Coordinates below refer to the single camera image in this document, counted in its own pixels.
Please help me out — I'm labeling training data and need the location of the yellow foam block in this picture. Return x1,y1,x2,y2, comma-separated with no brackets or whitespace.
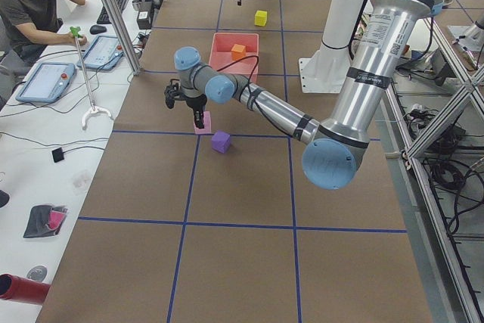
254,10,268,27

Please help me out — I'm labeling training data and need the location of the pink foam block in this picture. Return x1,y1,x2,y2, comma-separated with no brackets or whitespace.
194,111,212,135

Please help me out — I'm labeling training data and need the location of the round metal disc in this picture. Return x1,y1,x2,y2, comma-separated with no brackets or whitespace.
26,265,48,282

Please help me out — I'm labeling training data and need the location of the black power adapter box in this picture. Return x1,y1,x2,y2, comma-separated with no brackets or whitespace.
137,1,154,30

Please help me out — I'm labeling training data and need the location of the aluminium frame post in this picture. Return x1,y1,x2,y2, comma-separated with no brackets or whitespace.
101,0,141,76

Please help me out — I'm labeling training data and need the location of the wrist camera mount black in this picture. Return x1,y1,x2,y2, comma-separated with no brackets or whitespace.
164,79,187,109

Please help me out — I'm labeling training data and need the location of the pink plastic bin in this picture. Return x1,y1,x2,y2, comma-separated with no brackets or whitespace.
209,33,259,83

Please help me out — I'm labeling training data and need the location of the seated person dark shirt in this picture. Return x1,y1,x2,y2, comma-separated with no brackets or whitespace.
1,0,87,65

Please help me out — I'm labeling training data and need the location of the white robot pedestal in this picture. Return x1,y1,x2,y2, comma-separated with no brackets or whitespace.
299,0,367,93

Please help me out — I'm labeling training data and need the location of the far blue teach pendant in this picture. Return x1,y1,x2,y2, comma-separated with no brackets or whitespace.
82,35,124,71

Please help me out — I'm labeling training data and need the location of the blue teach pendant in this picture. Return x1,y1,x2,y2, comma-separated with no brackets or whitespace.
82,35,124,71
15,62,76,103

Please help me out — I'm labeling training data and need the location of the red cylinder bottle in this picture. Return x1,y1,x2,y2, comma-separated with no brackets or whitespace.
1,274,51,305

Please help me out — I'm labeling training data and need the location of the black computer mouse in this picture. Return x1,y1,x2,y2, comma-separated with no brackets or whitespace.
89,24,107,35

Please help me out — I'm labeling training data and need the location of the orange foam block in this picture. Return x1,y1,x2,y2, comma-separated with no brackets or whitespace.
231,44,247,61

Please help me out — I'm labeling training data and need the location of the grey pouch with pink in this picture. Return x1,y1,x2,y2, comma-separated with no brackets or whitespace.
23,204,68,238

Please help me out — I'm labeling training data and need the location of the purple foam block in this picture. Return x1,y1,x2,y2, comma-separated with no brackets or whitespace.
211,130,231,154

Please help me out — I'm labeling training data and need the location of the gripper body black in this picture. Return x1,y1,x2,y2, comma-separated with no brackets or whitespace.
185,95,207,112

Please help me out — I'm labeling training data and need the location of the small black square puck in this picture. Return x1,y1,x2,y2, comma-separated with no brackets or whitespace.
51,147,65,163

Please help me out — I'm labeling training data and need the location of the near blue teach pendant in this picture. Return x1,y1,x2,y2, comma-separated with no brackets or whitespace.
15,62,76,103

